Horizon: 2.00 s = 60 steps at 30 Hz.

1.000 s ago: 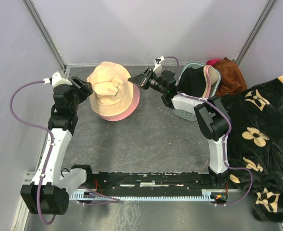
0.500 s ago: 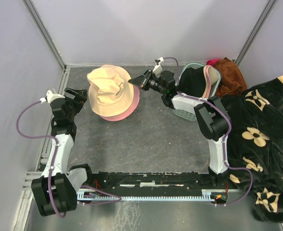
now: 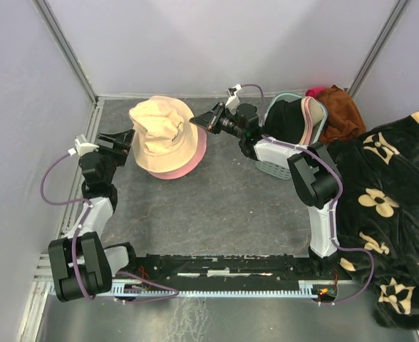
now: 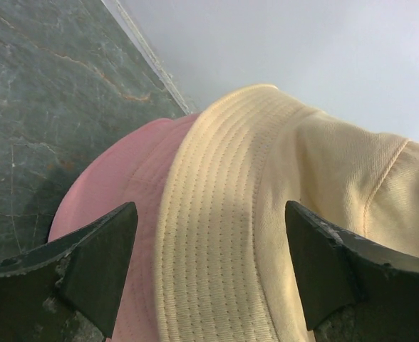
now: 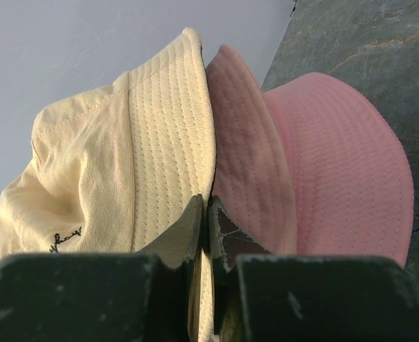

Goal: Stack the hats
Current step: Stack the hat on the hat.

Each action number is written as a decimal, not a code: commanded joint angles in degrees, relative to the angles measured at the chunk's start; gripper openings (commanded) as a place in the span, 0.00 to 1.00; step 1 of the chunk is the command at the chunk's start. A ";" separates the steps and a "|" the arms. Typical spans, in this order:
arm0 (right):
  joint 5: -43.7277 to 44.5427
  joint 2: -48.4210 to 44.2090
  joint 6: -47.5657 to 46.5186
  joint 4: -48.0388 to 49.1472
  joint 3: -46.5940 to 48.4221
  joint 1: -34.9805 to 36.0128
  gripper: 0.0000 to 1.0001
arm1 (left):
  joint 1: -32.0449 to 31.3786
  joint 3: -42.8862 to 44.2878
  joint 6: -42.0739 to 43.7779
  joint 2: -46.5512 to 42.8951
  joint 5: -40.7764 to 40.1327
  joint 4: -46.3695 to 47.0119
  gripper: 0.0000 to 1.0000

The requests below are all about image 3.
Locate cream bucket hat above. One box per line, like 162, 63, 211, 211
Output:
128, 95, 199, 173

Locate left aluminium corner post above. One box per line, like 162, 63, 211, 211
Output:
32, 0, 98, 103

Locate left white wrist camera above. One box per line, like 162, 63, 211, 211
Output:
68, 134, 99, 157

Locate red cloth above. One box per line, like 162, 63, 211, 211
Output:
305, 86, 326, 99

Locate black cloth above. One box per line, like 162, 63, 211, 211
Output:
262, 98, 307, 145

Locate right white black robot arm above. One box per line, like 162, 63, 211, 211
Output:
190, 103, 343, 279

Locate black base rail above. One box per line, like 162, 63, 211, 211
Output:
124, 254, 342, 290

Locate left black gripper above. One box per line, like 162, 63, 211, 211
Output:
93, 130, 135, 184

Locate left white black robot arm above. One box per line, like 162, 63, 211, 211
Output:
48, 129, 139, 302

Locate right aluminium corner post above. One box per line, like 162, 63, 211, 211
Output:
347, 0, 410, 98

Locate beige pink stacked hats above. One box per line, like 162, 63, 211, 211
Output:
299, 96, 328, 145

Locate brown cloth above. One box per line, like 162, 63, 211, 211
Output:
316, 85, 366, 145

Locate aluminium corner post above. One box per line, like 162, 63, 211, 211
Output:
32, 0, 98, 103
347, 0, 410, 98

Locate light blue cable duct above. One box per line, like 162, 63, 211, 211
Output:
108, 281, 338, 299

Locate black floral blanket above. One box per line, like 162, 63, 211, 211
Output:
328, 112, 419, 330

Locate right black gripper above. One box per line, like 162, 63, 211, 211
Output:
189, 102, 244, 140

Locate teal plastic basket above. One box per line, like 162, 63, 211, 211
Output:
254, 91, 330, 182

